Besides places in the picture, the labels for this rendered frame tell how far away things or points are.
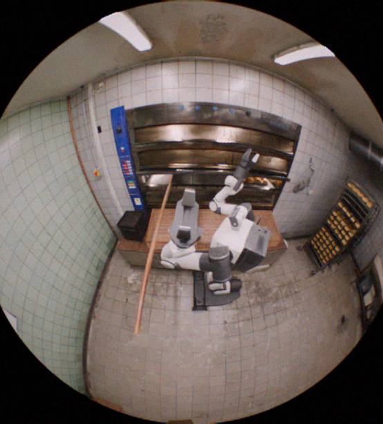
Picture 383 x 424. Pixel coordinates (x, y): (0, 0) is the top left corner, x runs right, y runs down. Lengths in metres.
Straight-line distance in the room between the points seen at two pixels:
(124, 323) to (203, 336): 1.09
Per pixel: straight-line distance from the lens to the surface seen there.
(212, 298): 1.77
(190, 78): 1.38
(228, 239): 0.64
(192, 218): 0.29
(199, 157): 1.35
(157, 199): 1.65
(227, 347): 1.99
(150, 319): 1.97
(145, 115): 1.40
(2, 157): 1.57
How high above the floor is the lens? 1.89
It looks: 41 degrees down
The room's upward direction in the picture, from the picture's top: straight up
